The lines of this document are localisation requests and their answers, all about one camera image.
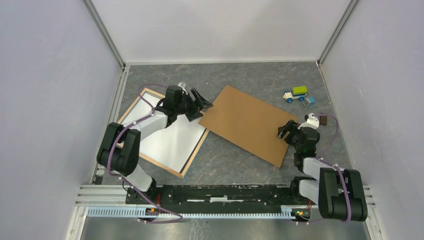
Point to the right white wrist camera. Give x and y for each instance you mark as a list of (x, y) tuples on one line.
[(311, 121)]

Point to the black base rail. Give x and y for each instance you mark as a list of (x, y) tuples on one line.
[(210, 199)]

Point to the small brown block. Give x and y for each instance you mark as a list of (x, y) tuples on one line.
[(323, 120)]

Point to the wooden picture frame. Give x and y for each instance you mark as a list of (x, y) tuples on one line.
[(192, 155)]

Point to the small blue grey brick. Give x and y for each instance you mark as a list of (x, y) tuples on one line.
[(308, 101)]

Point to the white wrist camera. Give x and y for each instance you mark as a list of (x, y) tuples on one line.
[(182, 85), (311, 121)]

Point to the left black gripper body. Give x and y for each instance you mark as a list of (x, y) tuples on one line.
[(191, 105)]

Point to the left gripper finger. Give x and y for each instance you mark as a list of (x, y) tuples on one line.
[(191, 116), (199, 101)]

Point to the toy brick car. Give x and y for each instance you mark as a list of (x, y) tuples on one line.
[(297, 93)]

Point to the white cable duct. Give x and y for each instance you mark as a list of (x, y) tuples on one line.
[(142, 213)]

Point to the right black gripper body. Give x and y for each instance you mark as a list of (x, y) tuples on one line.
[(291, 131)]

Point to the brown cardboard backing board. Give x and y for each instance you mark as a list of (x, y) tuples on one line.
[(249, 123)]

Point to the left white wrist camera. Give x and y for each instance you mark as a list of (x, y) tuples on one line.
[(182, 85)]

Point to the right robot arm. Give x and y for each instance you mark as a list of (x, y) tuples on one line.
[(338, 192)]

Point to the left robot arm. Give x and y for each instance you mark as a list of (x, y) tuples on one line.
[(120, 146)]

